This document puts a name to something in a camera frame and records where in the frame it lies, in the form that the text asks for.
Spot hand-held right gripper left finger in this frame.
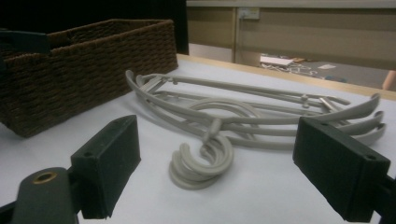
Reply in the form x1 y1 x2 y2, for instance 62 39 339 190
70 114 142 220

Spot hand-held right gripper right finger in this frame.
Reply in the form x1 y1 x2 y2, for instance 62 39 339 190
292 117 391 223

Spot grey plastic clothes hanger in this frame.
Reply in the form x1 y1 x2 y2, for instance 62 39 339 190
125 69 381 175
134 74 386 185
136 77 387 191

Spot brown woven basket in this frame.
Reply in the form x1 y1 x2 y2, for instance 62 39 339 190
0 18 179 139

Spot black curtain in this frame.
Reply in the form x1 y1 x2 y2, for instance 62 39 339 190
0 0 190 56

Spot white table mat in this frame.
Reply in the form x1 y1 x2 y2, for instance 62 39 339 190
0 59 396 224

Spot flat white box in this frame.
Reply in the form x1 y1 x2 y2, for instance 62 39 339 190
260 55 294 67

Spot beige wooden desk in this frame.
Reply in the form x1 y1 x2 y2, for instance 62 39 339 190
186 0 396 72

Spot white cables on floor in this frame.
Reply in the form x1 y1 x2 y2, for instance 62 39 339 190
260 61 319 77

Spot white wall socket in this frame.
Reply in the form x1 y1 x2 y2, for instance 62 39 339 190
237 7 261 21

